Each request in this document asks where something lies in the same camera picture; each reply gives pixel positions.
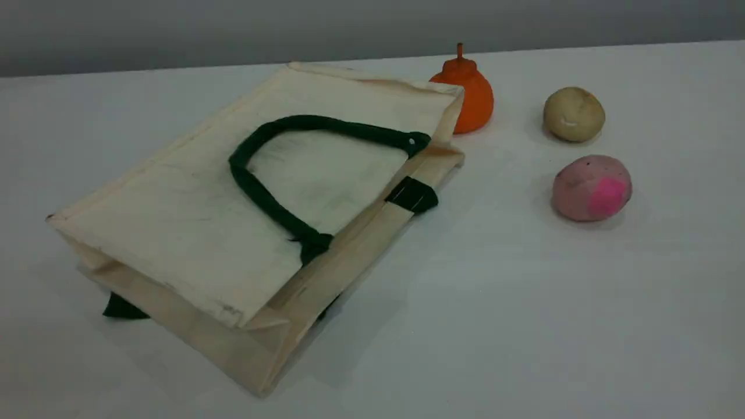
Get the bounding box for white canvas bag green handles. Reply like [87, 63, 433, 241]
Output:
[45, 61, 466, 399]

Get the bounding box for orange fruit toy with stem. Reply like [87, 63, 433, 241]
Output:
[430, 42, 495, 134]

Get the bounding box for pink round fruit toy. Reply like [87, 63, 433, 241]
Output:
[551, 154, 633, 223]

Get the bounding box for beige round potato toy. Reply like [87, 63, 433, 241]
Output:
[543, 86, 606, 143]

